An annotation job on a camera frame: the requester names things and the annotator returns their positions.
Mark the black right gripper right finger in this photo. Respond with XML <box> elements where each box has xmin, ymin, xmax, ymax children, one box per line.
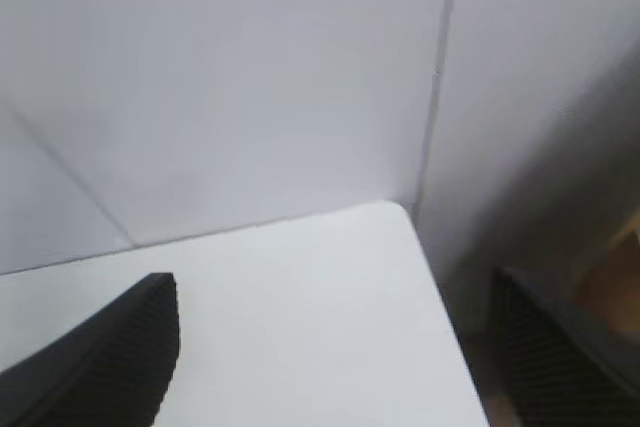
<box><xmin>488</xmin><ymin>265</ymin><xmax>640</xmax><ymax>427</ymax></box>

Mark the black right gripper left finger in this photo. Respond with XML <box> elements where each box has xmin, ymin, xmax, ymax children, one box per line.
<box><xmin>0</xmin><ymin>271</ymin><xmax>182</xmax><ymax>427</ymax></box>

